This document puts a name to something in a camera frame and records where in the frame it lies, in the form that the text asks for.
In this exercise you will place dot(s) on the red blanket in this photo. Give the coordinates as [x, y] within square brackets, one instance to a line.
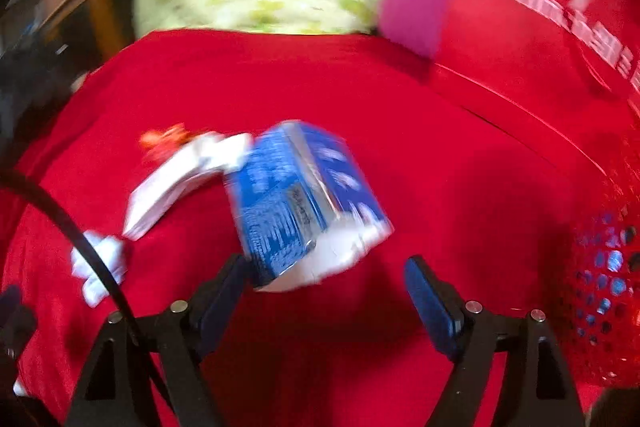
[325, 97]

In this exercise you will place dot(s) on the red plastic mesh basket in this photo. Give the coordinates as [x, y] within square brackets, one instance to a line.
[600, 267]

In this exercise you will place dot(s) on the red paper gift bag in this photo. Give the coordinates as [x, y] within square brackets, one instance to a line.
[540, 47]

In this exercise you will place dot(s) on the white tissue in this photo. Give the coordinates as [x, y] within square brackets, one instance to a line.
[100, 267]

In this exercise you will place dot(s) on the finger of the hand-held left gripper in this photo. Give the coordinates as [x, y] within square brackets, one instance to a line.
[15, 322]

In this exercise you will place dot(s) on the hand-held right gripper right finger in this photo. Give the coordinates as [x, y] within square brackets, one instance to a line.
[430, 302]

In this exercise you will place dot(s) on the black puffer jacket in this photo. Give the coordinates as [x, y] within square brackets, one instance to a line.
[30, 77]

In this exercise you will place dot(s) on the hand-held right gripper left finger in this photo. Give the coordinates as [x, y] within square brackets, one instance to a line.
[220, 307]

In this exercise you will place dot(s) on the orange and white carton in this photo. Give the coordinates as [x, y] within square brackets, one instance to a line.
[170, 192]

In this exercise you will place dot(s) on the red snack wrapper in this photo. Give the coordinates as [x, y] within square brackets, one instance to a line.
[165, 142]

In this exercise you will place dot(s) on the blue white milk carton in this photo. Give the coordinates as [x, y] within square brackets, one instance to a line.
[300, 197]

